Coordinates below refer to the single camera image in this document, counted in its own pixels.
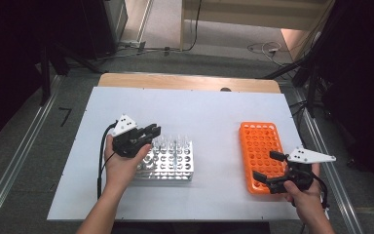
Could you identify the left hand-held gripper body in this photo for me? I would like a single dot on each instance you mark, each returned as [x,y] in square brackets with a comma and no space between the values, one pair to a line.
[125,143]

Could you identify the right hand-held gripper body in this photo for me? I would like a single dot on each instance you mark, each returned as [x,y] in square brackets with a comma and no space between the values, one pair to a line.
[300,172]

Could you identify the orange plastic test tube rack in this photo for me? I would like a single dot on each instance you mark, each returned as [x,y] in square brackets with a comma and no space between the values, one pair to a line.
[259,152]

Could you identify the cluster of clear tubes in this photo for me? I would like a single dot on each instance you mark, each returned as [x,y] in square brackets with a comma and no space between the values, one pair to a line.
[172,144]

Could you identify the silver metal test tube rack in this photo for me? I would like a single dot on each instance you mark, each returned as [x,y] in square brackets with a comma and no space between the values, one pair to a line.
[172,165]

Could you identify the person's left hand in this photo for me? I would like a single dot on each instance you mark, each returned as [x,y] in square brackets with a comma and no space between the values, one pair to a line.
[121,172]

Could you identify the person's right hand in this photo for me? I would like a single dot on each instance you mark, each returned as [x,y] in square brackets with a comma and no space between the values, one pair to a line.
[305,201]

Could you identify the black metal stand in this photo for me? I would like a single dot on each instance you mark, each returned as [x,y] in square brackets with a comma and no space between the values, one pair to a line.
[47,74]
[310,87]

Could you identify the black curtain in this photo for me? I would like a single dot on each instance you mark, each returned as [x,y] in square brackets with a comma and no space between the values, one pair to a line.
[6,65]
[363,81]

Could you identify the dark cabinet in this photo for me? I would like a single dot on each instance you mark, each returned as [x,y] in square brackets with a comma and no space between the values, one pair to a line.
[104,26]

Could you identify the light wooden desk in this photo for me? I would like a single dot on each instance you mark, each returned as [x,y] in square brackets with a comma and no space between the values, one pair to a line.
[240,16]

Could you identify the aluminium floor rail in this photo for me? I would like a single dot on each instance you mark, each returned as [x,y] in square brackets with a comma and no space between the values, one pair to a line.
[16,156]
[334,195]

